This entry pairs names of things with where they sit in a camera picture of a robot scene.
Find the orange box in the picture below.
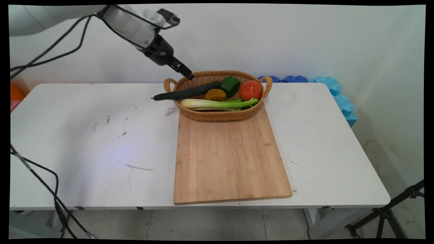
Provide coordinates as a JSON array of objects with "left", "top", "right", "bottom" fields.
[{"left": 10, "top": 83, "right": 26, "bottom": 102}]

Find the light blue foam mat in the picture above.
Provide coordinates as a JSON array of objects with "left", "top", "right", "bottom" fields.
[{"left": 309, "top": 76, "right": 358, "bottom": 128}]

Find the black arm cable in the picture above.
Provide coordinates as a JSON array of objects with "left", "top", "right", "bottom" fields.
[
  {"left": 9, "top": 14, "right": 94, "bottom": 72},
  {"left": 9, "top": 16, "right": 92, "bottom": 80}
]

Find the black hanging cable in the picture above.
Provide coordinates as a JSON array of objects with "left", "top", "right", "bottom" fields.
[
  {"left": 9, "top": 152, "right": 99, "bottom": 240},
  {"left": 9, "top": 145, "right": 79, "bottom": 240}
]

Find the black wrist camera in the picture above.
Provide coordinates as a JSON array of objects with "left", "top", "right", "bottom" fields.
[{"left": 156, "top": 8, "right": 180, "bottom": 27}]

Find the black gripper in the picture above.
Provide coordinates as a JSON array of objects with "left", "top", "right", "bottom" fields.
[{"left": 142, "top": 34, "right": 194, "bottom": 81}]

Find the white table leg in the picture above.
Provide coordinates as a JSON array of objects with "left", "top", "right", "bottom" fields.
[{"left": 303, "top": 207, "right": 368, "bottom": 240}]

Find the wooden cutting board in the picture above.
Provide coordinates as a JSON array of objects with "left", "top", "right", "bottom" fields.
[{"left": 173, "top": 102, "right": 293, "bottom": 205}]

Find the yellow bell pepper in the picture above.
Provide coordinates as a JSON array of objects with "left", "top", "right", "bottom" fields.
[{"left": 204, "top": 89, "right": 227, "bottom": 102}]

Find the green bell pepper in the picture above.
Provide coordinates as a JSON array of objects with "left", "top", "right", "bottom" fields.
[{"left": 220, "top": 76, "right": 240, "bottom": 98}]

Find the black tripod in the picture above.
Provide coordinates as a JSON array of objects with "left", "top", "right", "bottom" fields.
[{"left": 345, "top": 180, "right": 425, "bottom": 239}]

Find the dark green cucumber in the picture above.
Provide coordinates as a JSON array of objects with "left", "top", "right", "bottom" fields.
[{"left": 151, "top": 81, "right": 222, "bottom": 101}]

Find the woven wicker basket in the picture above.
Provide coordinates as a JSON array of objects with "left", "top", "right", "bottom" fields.
[{"left": 164, "top": 70, "right": 273, "bottom": 122}]

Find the red tomato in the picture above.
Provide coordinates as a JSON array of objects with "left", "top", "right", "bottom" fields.
[{"left": 240, "top": 80, "right": 262, "bottom": 101}]

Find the green celery stalk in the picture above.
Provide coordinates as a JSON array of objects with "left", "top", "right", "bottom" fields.
[{"left": 180, "top": 98, "right": 259, "bottom": 111}]

